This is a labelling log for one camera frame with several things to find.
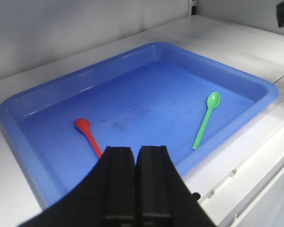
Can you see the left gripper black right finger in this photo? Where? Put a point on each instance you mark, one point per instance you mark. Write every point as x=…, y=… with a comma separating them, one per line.
x=163, y=200

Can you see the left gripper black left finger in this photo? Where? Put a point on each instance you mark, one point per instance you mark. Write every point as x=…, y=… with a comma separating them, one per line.
x=104, y=198

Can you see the red plastic spoon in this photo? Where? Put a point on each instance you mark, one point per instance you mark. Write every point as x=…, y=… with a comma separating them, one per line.
x=85, y=127

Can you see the green plastic spoon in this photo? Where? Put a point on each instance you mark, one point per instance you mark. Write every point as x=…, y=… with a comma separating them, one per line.
x=212, y=102

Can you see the blue plastic tray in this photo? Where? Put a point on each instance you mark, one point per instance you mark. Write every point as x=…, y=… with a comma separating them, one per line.
x=153, y=95

